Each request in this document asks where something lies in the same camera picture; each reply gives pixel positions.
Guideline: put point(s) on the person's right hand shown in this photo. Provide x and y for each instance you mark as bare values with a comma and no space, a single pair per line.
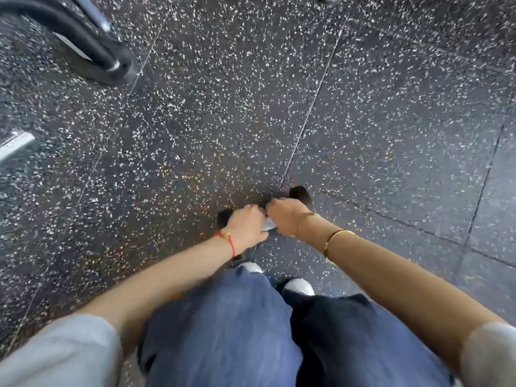
286,215

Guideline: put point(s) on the person's left hand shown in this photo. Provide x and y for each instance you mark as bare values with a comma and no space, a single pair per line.
248,225

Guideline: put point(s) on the person's left forearm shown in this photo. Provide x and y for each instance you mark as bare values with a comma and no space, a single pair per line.
161,278

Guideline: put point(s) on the person's right forearm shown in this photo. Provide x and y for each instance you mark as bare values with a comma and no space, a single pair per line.
383,278

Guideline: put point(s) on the white shoe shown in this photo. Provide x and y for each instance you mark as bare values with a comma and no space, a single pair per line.
250,267
299,286

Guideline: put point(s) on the blue jeans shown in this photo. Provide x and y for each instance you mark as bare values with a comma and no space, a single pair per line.
221,330

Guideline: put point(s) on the white shirt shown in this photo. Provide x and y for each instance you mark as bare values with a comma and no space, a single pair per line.
60,354

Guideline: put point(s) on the rows of black dumbbells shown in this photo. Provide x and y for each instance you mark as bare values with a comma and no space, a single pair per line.
16,143

